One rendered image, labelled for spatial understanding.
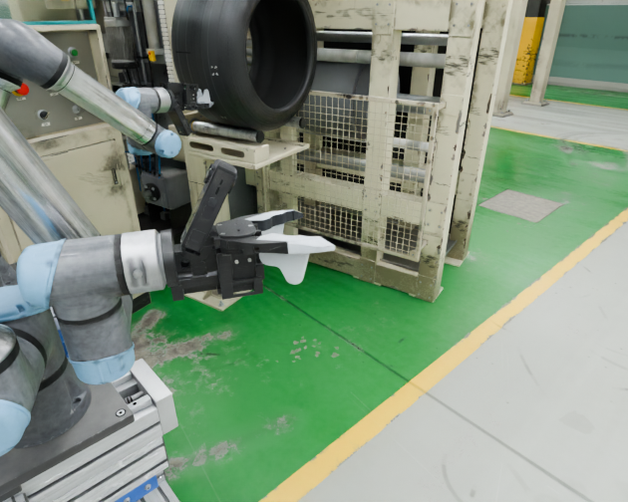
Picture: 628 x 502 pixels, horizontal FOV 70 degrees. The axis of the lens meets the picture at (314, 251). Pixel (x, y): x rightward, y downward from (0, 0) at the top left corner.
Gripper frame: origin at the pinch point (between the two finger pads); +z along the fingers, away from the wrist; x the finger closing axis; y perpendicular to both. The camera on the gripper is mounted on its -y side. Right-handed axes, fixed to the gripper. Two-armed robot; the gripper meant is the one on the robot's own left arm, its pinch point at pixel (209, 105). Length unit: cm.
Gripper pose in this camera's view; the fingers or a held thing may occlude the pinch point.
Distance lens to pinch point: 170.0
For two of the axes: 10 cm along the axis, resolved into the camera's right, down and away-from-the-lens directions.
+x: -8.4, -2.5, 4.8
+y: 0.7, -9.2, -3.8
